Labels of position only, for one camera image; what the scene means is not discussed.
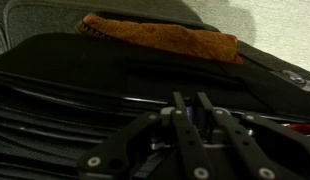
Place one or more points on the red suitcase tag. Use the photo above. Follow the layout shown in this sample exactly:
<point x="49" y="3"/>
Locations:
<point x="303" y="128"/>

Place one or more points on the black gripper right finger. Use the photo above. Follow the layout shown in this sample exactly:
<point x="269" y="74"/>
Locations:
<point x="241" y="143"/>

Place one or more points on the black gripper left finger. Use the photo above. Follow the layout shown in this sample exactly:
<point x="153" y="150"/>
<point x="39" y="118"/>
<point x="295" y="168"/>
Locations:
<point x="190" y="146"/>

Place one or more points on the orange towel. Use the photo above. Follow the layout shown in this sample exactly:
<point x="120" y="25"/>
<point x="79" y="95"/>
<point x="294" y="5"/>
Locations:
<point x="168" y="36"/>

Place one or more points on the black fabric suitcase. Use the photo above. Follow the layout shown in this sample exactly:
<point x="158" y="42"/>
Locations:
<point x="95" y="73"/>

